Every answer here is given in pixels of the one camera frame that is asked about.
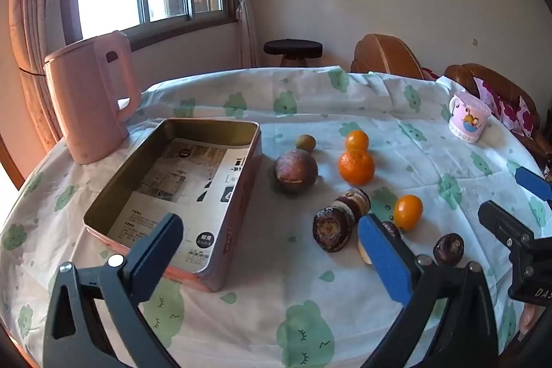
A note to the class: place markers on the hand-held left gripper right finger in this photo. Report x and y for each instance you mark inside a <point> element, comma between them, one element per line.
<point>384,256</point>

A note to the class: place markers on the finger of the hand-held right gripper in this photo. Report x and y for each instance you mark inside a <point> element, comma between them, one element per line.
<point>504,221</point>
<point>534,183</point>

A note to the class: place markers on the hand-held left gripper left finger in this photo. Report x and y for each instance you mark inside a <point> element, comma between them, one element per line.
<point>155,260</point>

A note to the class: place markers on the oval orange kumquat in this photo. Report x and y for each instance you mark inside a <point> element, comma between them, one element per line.
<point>407,213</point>

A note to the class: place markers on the dark brown snack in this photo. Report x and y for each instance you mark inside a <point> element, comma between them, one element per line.
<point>338,221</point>

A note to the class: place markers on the dark wrinkled round fruit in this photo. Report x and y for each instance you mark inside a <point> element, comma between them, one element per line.
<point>448,249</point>

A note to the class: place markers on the pink metal tin box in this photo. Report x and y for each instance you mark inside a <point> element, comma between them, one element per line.
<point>235,221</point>

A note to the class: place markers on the large mandarin orange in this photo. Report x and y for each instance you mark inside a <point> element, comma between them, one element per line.
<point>356,167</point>

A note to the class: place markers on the purple passion fruit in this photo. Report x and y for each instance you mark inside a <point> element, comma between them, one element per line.
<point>296,177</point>

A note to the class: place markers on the small round tangerine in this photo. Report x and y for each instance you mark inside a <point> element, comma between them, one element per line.
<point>357,141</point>

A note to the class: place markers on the small green-brown round fruit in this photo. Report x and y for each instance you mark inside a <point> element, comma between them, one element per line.
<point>305,142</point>

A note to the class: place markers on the person's right hand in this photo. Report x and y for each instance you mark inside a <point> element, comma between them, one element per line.
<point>528,318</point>

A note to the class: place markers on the printed paper leaflet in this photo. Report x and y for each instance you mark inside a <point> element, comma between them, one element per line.
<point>172,187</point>

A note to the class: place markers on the pink floral cushion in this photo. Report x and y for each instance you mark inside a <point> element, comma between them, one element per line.
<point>513,109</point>

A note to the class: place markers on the pink cartoon cup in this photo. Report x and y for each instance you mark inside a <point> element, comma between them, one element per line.
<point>468,118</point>

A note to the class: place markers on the pink electric kettle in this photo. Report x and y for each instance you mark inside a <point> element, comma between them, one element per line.
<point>90,100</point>

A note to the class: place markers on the brown rounded chair back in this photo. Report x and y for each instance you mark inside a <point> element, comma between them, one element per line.
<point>384,57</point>

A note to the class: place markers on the dark round stool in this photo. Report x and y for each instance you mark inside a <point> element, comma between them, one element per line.
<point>293,48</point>

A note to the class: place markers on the pink patterned curtain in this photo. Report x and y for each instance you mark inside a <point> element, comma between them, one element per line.
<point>34,27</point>

